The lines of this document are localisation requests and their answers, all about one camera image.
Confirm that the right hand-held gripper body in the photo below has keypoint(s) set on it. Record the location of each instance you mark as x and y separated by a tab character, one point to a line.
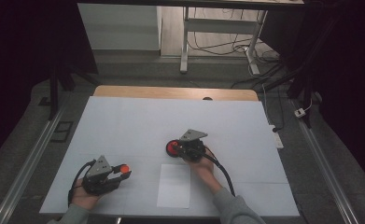
193	146

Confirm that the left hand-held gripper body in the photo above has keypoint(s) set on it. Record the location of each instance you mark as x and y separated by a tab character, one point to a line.
99	183

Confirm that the round red ink pad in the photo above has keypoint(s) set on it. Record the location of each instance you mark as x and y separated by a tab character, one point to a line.
171	148

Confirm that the person's left hand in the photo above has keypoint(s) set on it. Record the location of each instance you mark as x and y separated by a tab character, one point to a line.
83	197

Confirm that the person's right hand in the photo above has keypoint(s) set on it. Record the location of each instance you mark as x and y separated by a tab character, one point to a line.
203	168

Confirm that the small white paper sheet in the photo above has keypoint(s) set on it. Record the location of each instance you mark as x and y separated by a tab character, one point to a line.
174	189

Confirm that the large white table cover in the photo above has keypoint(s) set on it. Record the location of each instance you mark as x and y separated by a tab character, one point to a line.
139	124

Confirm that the dark table grommet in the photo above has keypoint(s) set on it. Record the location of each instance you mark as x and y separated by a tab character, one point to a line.
207	98

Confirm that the white power strip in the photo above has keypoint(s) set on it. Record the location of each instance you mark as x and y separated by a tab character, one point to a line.
277	138

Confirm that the black stand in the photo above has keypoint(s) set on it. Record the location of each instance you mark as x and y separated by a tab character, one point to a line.
53	93
306	93

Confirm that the white plug adapter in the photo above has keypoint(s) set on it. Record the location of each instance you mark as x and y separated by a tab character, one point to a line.
299	112

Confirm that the white cabinet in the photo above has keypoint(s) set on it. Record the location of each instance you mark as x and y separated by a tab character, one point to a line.
118	28

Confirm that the dark curtain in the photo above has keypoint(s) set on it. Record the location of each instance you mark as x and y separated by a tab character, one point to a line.
351	77
18	62

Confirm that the metal floor rail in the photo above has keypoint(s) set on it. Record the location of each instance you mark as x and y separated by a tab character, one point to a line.
30	161
323	168

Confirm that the white desk frame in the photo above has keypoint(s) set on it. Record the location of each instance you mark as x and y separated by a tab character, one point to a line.
217	25

